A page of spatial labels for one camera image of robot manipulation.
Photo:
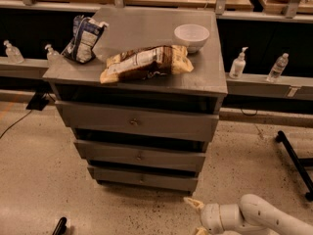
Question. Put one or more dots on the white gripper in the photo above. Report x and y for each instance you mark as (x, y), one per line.
(210, 216)

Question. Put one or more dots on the grey bottom drawer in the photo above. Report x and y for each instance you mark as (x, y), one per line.
(133, 177)

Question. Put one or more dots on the grey drawer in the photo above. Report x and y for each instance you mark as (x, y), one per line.
(139, 155)
(140, 121)
(133, 177)

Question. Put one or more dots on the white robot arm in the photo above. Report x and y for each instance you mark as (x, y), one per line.
(252, 215)

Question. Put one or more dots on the grey middle drawer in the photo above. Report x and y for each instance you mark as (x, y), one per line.
(139, 155)

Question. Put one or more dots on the grey top drawer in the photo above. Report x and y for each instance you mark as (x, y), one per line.
(140, 121)

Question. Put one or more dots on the grey drawer cabinet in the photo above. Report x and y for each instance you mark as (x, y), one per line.
(200, 91)

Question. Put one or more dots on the black stand leg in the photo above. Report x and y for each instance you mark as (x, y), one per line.
(301, 164)

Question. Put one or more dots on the black object bottom edge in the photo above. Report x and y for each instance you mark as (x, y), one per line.
(61, 227)

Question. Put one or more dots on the white pump bottle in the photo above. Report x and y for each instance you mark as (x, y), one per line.
(238, 65)

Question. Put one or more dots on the yellow brown chip bag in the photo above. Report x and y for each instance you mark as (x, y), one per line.
(145, 63)

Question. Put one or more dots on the clear water bottle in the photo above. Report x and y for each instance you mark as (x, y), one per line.
(278, 68)

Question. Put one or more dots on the white bowl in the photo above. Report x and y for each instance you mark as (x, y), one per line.
(193, 36)

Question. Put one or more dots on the black floor box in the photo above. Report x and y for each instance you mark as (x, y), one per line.
(38, 102)

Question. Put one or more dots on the clear pump bottle near cabinet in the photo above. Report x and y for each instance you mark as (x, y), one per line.
(52, 55)

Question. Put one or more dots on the blue white snack bag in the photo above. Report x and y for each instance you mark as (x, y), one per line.
(86, 33)

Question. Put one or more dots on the clear pump bottle far left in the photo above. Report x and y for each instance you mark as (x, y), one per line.
(13, 53)

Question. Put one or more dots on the grey shelf rail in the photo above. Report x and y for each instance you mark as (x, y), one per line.
(300, 88)

